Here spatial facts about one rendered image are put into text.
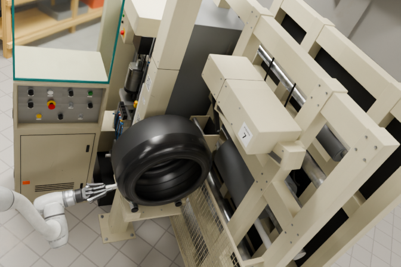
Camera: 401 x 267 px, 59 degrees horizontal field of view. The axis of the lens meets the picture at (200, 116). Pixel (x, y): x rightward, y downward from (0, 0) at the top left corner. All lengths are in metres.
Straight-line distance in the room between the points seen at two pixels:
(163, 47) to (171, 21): 0.15
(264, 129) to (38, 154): 1.68
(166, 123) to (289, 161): 0.68
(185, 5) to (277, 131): 0.73
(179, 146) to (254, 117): 0.45
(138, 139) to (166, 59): 0.45
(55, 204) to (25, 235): 1.05
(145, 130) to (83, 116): 0.77
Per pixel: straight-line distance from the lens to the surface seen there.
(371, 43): 4.90
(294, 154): 1.62
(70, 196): 2.07
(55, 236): 2.03
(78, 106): 2.48
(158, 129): 1.86
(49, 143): 2.63
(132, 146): 1.86
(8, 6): 4.35
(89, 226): 3.14
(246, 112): 1.61
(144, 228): 3.19
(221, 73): 1.81
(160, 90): 2.00
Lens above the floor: 2.66
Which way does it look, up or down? 37 degrees down
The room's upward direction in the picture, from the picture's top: 23 degrees clockwise
